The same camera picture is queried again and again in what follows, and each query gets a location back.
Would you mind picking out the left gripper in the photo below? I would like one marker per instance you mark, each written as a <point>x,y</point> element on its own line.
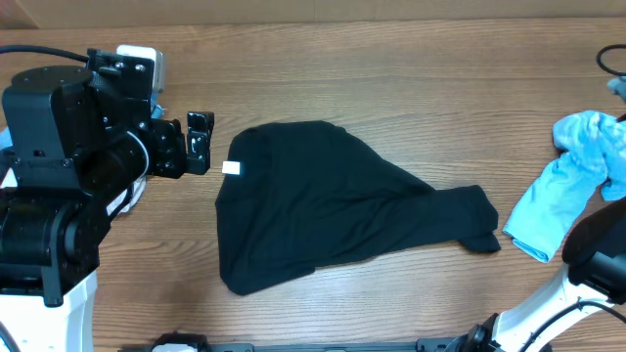
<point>171,161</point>

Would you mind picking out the black t-shirt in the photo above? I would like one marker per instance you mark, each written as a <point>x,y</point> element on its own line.
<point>311,195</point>

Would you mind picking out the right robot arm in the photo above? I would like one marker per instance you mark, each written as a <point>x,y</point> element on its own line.
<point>591,279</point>

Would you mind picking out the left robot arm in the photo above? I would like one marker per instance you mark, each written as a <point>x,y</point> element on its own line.
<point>84,138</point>

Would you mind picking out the folded blue jeans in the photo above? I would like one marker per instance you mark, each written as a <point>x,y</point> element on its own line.
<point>5,139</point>

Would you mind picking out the folded white garment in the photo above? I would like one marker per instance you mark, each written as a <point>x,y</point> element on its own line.
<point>122,204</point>

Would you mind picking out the light blue garment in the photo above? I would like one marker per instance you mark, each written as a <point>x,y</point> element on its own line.
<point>592,145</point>

